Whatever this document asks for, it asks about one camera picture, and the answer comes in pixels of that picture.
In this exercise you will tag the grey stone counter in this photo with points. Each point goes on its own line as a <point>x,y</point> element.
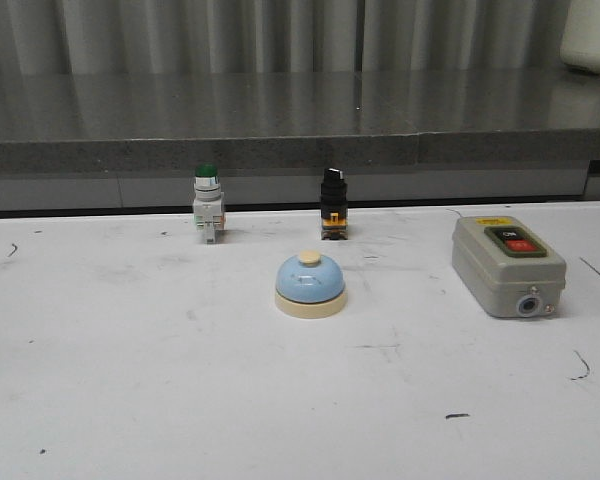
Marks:
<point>132,141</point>

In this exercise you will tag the black selector switch yellow base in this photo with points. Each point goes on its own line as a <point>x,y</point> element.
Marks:
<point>334,205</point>

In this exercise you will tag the grey on off switch box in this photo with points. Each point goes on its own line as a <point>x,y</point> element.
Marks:
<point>509,270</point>

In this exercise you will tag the green pushbutton switch white body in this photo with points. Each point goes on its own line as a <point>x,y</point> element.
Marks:
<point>208,204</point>

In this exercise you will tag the white object on counter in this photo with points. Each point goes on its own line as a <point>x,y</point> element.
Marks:
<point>580,45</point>

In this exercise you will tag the blue and cream call bell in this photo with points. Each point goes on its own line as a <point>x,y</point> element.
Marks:
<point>310,285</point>

